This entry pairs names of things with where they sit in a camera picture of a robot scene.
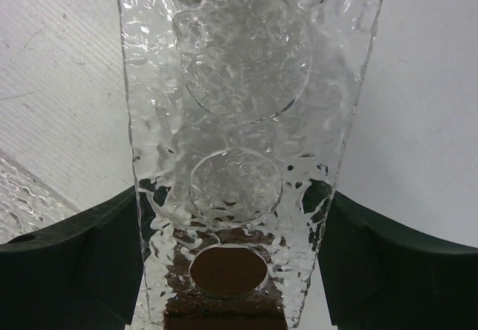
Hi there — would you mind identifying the clear textured glass tray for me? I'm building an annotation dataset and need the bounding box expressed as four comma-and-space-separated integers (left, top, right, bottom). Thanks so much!
1, 152, 81, 244

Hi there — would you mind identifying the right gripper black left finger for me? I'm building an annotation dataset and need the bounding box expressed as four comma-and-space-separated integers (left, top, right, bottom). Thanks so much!
1, 187, 143, 329

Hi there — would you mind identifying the clear textured holder with wood ends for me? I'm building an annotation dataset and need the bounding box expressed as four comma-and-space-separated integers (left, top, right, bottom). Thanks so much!
118, 0, 383, 329

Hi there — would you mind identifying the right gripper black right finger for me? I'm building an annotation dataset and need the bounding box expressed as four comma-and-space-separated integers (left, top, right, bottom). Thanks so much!
317, 181, 477, 329

